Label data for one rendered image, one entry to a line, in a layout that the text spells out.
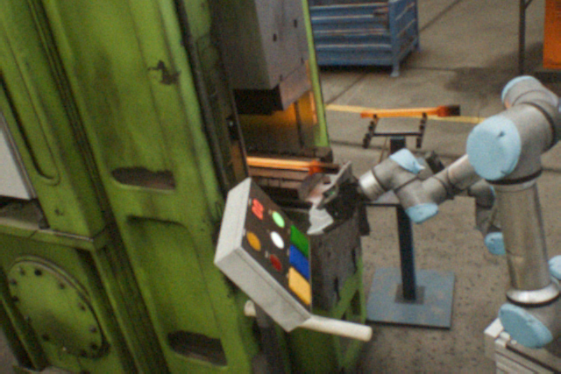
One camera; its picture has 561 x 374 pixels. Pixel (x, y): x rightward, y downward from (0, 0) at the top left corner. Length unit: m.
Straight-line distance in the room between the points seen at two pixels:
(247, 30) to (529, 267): 1.01
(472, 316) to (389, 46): 3.38
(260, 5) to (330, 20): 4.11
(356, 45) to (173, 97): 4.27
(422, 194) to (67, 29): 1.14
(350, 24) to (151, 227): 4.04
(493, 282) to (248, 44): 1.84
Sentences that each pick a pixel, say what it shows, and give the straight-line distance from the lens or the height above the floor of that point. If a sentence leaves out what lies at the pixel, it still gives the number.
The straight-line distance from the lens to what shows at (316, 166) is 2.07.
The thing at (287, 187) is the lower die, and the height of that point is 0.98.
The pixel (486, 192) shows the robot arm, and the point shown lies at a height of 0.98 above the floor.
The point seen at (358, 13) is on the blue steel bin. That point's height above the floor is 0.61.
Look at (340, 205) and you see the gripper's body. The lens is 1.59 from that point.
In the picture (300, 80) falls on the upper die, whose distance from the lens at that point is 1.98.
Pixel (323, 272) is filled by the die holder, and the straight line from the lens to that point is 2.15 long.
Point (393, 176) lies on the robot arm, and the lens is 1.56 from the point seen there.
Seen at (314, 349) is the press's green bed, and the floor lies 0.24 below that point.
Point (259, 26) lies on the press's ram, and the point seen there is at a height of 1.56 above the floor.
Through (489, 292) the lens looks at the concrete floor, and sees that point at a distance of 3.03.
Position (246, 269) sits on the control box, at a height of 1.13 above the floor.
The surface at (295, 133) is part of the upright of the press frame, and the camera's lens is 2.34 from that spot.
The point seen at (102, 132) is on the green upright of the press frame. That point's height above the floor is 1.30.
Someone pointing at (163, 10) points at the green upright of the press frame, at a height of 1.68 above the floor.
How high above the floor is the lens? 1.97
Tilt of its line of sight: 27 degrees down
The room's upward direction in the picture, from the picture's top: 11 degrees counter-clockwise
